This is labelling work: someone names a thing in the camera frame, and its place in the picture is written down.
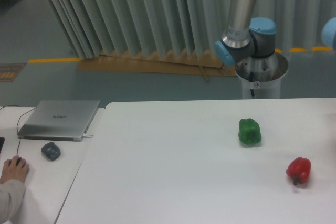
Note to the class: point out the person's hand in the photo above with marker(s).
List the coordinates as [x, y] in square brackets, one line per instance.
[12, 172]

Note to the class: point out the black computer mouse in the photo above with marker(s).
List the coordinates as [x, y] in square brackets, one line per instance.
[21, 162]

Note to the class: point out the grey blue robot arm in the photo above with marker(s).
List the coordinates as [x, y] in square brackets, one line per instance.
[245, 36]

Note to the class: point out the grey sleeved forearm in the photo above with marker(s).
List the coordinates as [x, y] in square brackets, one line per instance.
[12, 193]

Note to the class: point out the black keyboard edge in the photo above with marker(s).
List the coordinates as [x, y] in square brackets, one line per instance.
[2, 140]

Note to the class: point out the dark grey round device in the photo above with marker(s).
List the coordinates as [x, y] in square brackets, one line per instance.
[51, 151]

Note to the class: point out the silver closed laptop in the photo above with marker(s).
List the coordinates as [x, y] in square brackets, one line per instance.
[59, 120]

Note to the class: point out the pale green curtain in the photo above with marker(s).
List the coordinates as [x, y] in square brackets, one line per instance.
[161, 26]

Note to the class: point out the brown cardboard sheet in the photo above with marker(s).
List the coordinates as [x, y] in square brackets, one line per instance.
[206, 65]

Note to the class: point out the green bell pepper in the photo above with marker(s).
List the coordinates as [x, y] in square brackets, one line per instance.
[249, 131]

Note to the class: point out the red bell pepper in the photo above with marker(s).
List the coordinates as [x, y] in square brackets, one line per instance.
[299, 170]

